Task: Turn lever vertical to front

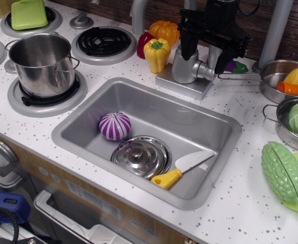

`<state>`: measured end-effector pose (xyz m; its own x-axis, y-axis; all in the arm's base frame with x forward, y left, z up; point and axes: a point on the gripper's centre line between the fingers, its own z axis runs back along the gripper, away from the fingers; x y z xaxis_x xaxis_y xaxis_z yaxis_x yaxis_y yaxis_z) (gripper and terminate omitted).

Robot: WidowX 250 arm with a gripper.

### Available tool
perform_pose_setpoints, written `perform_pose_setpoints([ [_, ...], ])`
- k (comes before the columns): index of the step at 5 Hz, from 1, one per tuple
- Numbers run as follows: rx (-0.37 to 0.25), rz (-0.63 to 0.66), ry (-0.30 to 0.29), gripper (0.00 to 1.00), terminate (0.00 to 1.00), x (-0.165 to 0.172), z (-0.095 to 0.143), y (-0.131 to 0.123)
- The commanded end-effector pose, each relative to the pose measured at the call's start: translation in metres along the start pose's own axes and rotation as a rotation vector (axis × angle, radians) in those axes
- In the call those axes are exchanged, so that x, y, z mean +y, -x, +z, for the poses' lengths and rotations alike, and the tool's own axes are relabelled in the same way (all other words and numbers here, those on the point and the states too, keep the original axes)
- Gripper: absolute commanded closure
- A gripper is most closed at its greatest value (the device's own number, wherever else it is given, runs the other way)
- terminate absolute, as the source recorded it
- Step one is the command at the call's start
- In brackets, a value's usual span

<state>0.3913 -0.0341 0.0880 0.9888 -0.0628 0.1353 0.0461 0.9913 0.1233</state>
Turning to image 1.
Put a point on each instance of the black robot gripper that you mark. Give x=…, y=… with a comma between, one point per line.
x=217, y=26

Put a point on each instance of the silver faucet lever handle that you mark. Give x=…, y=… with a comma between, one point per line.
x=213, y=56

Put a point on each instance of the purple toy eggplant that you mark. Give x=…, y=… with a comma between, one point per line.
x=236, y=67

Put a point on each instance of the silver toy faucet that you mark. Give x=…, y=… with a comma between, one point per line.
x=192, y=78

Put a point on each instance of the yellow toy bell pepper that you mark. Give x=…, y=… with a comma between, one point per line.
x=157, y=52

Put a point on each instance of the orange toy pumpkin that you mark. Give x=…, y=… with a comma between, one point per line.
x=166, y=30

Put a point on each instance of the red toy pepper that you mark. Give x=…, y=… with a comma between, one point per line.
x=143, y=40

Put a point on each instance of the yellow toy corn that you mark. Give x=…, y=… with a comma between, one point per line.
x=292, y=77

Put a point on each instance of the orange toy carrot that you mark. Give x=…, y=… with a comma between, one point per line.
x=287, y=88

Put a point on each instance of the silver toy sink basin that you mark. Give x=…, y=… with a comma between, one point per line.
x=163, y=129

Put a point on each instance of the back right stove burner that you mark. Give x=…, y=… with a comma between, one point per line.
x=102, y=46

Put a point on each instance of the purple white toy onion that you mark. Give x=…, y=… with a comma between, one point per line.
x=115, y=126

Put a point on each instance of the steel pot lid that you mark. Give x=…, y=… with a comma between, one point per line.
x=144, y=156

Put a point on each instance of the green toy bitter melon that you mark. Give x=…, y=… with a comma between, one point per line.
x=281, y=170

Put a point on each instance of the back left stove burner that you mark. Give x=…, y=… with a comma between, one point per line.
x=54, y=21

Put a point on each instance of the stainless steel pot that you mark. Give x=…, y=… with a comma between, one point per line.
x=44, y=64

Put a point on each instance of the front stove burner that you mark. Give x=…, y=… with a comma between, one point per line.
x=16, y=103

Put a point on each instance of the green plastic cutting board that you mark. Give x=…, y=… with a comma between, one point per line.
x=28, y=14

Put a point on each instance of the small silver stove knob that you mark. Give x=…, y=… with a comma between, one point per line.
x=9, y=67

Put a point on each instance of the silver round front knob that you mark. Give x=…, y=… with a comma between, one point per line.
x=0, y=152

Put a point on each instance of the blue clamp tool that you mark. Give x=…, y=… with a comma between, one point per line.
x=18, y=206

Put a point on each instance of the grey right support post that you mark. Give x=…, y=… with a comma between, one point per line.
x=275, y=33

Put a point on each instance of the grey support post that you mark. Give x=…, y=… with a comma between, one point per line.
x=138, y=16
x=275, y=33

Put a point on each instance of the steel saucepan with handle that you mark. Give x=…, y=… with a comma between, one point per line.
x=270, y=75

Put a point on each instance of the grey left support post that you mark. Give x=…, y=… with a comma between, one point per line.
x=138, y=16

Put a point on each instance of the steel two-handled pan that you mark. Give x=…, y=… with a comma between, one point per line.
x=282, y=120

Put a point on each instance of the yellow handled toy knife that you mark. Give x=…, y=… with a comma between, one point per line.
x=182, y=165

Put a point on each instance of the silver oven door handle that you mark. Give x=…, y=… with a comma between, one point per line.
x=96, y=234

